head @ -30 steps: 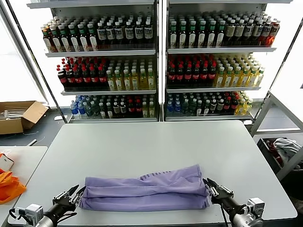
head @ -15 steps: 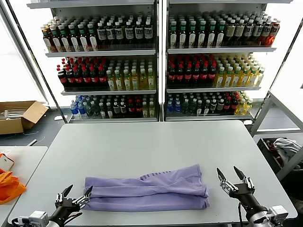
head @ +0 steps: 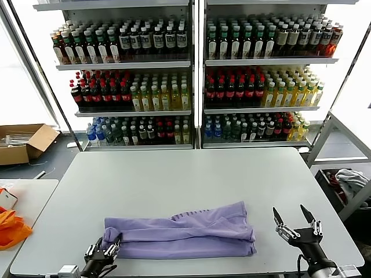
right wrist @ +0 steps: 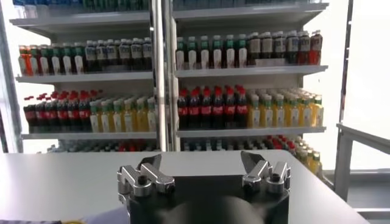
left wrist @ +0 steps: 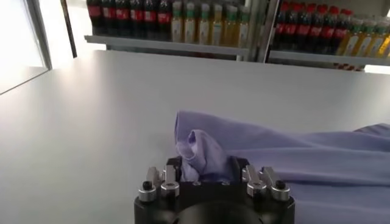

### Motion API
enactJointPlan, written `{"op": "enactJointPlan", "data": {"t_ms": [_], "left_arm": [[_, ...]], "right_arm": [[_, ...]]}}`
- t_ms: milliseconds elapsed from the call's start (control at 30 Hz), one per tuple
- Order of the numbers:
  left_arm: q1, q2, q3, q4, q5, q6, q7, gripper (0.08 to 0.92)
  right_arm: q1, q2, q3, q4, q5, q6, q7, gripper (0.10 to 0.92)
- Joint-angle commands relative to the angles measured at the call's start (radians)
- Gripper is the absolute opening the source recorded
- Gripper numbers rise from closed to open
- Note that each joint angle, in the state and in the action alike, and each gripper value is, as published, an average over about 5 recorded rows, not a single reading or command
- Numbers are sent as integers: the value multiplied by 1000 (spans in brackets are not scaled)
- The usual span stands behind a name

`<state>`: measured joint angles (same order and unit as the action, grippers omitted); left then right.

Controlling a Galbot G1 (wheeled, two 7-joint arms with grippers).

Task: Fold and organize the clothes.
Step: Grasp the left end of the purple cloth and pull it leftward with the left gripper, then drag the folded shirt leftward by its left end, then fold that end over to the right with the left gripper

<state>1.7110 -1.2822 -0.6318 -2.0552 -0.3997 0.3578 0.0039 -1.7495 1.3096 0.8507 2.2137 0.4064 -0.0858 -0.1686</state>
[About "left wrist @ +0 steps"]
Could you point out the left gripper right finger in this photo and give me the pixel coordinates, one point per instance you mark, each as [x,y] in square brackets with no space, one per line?
[262,184]

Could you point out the grey window frame post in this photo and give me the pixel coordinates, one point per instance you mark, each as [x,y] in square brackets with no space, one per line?
[39,30]

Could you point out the lavender purple t-shirt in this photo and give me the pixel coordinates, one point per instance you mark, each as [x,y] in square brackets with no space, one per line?
[304,164]

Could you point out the red-capped cola bottle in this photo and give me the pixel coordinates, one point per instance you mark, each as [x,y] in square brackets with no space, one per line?
[328,32]
[164,20]
[280,29]
[122,18]
[94,16]
[340,33]
[292,30]
[304,30]
[316,31]
[137,19]
[109,17]
[150,19]

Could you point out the dark window frame post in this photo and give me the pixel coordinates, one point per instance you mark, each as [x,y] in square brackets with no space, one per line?
[68,27]

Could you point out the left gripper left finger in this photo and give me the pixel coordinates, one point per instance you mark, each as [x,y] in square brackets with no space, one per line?
[161,185]

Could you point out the white metal shelf rack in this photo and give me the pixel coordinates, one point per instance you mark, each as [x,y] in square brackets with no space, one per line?
[320,58]
[164,45]

